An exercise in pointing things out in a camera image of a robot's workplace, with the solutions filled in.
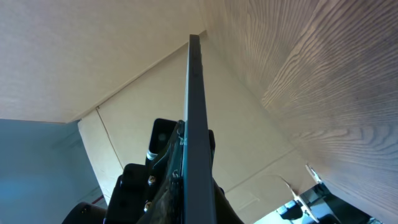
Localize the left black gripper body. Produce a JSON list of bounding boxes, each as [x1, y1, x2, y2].
[[104, 118, 245, 224]]

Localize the Galaxy S24+ smartphone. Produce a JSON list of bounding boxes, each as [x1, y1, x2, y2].
[[182, 34, 216, 224]]

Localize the cardboard backdrop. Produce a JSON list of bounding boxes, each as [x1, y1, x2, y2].
[[1, 1, 314, 223]]

